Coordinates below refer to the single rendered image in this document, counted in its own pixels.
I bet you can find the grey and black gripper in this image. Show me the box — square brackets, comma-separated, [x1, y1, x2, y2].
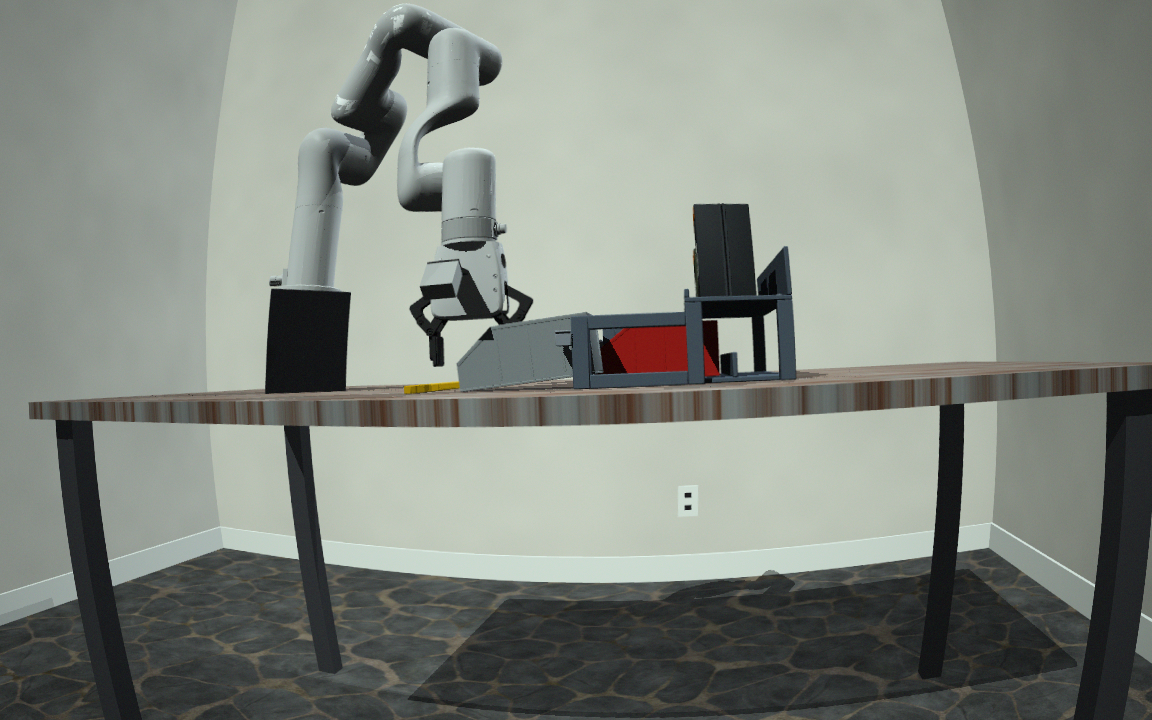
[409, 237, 533, 367]

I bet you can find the grey metal bin rack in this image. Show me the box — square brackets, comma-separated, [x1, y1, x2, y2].
[555, 247, 796, 389]

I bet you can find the red open bin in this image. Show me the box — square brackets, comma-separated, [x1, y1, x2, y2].
[599, 320, 720, 376]

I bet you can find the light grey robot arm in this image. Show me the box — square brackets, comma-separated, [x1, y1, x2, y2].
[270, 3, 507, 291]

